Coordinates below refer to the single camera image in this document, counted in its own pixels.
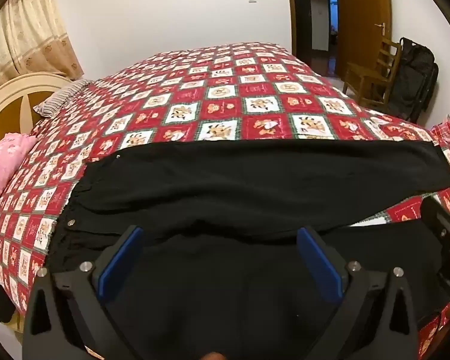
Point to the wooden chair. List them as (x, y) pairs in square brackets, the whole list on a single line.
[(363, 73)]

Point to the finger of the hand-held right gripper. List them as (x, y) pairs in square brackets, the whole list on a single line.
[(444, 232)]

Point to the cream wooden headboard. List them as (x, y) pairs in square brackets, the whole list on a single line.
[(7, 97)]

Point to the red printed bedspread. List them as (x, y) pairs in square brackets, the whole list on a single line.
[(225, 93)]

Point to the brown wooden door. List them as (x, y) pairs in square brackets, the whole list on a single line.
[(360, 26)]

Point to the brown door frame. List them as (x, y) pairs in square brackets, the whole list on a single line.
[(296, 15)]

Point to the black pants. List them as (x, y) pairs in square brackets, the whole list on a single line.
[(247, 180)]

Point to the black luggage bag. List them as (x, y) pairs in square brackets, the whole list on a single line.
[(412, 78)]

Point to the pink pillow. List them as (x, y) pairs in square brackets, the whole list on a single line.
[(3, 165)]

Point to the beige patterned curtain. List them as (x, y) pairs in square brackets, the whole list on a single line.
[(33, 26)]

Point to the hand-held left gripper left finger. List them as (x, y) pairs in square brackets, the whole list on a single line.
[(120, 258)]

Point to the striped pillow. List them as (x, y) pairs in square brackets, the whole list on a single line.
[(60, 99)]

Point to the red plaid cloth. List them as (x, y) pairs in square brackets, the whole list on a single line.
[(446, 131)]

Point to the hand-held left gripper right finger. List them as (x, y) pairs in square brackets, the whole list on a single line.
[(322, 266)]

